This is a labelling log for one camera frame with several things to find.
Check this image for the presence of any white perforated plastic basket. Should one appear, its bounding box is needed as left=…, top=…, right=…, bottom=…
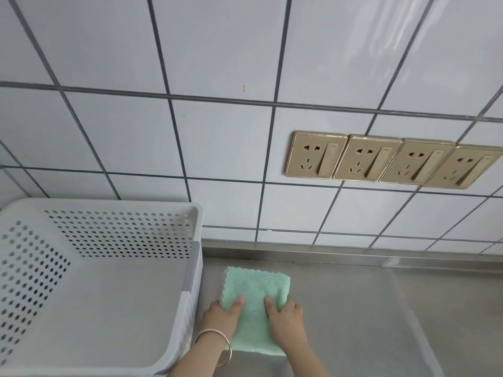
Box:
left=0, top=198, right=204, bottom=377

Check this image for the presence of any person's right hand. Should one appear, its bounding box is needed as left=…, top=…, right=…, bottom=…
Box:
left=264, top=297, right=310, bottom=350

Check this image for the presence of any person's left forearm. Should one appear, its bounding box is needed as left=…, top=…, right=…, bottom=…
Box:
left=168, top=330, right=233, bottom=377

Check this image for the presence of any green microfibre cloth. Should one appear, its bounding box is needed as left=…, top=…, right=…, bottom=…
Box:
left=219, top=265, right=292, bottom=357

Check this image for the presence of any silver bangle bracelet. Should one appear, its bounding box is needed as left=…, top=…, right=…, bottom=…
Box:
left=194, top=328, right=233, bottom=369

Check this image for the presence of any person's left hand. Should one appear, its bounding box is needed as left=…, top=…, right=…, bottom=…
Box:
left=201, top=295, right=247, bottom=343

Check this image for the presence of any gold wall socket with switch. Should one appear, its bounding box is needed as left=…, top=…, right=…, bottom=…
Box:
left=285, top=130, right=349, bottom=179
left=378, top=137, right=456, bottom=186
left=422, top=143, right=503, bottom=190
left=332, top=134, right=404, bottom=182

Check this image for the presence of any person's right forearm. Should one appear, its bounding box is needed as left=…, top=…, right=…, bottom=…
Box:
left=281, top=339, right=331, bottom=377

